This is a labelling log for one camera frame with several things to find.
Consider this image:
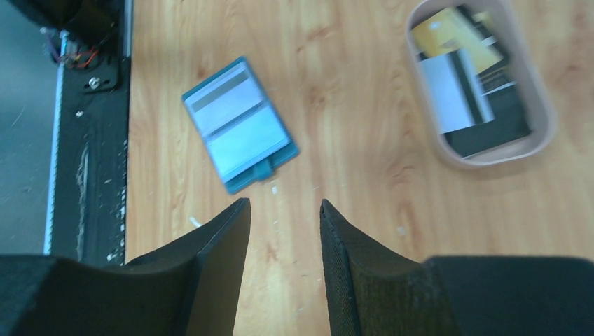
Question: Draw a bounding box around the beige oval tray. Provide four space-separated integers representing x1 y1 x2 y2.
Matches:
404 1 556 169

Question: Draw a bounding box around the white striped card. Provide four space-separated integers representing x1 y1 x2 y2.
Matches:
420 48 495 134

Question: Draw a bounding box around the black VIP card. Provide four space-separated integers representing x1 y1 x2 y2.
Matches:
444 4 532 158

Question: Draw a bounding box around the white silver credit card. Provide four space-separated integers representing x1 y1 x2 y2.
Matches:
185 64 263 136

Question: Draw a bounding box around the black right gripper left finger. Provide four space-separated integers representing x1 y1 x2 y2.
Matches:
1 198 251 335

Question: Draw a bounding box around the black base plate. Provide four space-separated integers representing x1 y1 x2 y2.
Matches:
43 1 134 267

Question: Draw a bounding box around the gold credit card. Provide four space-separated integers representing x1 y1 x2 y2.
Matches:
411 5 509 74

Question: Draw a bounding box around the teal leather card holder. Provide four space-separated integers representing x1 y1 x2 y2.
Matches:
181 56 300 195

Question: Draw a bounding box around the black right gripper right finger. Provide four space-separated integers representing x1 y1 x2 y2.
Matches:
319 200 593 335

